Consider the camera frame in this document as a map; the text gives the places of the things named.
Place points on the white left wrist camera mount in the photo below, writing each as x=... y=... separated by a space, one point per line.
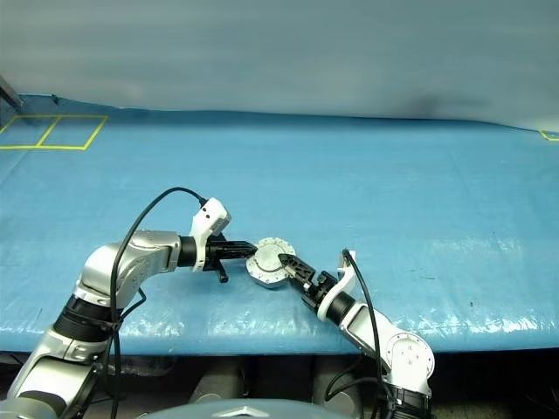
x=209 y=214

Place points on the grey metal frame bar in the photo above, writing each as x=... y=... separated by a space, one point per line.
x=9 y=94

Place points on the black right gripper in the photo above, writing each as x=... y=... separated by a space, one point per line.
x=318 y=291

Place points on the small dark clip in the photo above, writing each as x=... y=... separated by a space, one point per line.
x=54 y=99

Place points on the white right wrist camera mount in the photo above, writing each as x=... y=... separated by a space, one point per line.
x=345 y=279

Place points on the grey robot torso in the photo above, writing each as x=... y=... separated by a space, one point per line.
x=244 y=412

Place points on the round motor housing base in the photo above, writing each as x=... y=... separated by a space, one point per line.
x=268 y=284

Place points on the round hinged housing lid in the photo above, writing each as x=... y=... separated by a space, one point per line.
x=266 y=259

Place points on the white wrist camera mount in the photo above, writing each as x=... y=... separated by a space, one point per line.
x=345 y=279
x=209 y=214

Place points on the yellow tape double square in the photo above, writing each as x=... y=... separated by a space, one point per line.
x=43 y=147

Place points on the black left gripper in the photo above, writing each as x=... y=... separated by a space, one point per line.
x=214 y=251

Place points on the blue table cover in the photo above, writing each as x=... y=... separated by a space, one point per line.
x=393 y=196

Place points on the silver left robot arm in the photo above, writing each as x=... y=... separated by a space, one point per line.
x=144 y=262

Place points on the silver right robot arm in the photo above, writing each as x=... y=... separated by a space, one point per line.
x=406 y=353

